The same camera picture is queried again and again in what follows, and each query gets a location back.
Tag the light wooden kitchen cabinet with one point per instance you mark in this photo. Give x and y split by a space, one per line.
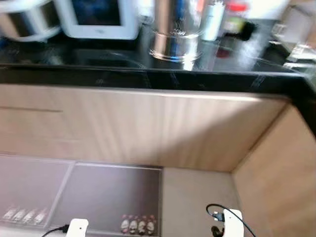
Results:
148 128

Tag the red-lidded jar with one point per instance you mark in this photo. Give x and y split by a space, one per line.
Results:
236 22

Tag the white can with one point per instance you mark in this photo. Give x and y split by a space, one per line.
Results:
213 22

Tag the tall steel pot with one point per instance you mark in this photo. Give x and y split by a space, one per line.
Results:
175 29

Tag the white appliance with dark screen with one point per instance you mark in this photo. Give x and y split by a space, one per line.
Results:
96 30

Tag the grey floor mat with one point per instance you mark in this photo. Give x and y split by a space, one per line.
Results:
29 182

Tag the silver white rice cooker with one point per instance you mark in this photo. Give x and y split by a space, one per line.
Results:
24 22

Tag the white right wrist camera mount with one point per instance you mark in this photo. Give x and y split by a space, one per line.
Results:
233 224

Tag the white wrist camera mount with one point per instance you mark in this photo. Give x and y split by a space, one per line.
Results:
233 224
77 228

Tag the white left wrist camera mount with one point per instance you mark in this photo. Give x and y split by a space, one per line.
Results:
77 228

